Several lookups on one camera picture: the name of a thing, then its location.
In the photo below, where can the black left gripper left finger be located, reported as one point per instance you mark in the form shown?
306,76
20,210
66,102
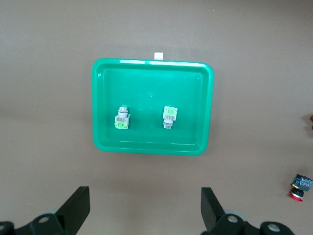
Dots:
71,210

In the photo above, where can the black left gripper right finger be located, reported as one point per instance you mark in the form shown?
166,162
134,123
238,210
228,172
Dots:
212,210

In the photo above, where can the green push button switch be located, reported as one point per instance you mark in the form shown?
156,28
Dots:
121,120
169,113

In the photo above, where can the red button blue body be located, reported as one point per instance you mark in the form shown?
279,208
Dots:
302,184

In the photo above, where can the red button orange body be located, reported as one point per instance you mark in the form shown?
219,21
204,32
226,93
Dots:
311,118

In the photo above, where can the green plastic tray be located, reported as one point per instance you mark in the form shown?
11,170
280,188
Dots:
149,85

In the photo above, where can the small silver tape piece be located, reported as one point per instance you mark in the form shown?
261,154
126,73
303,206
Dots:
158,56

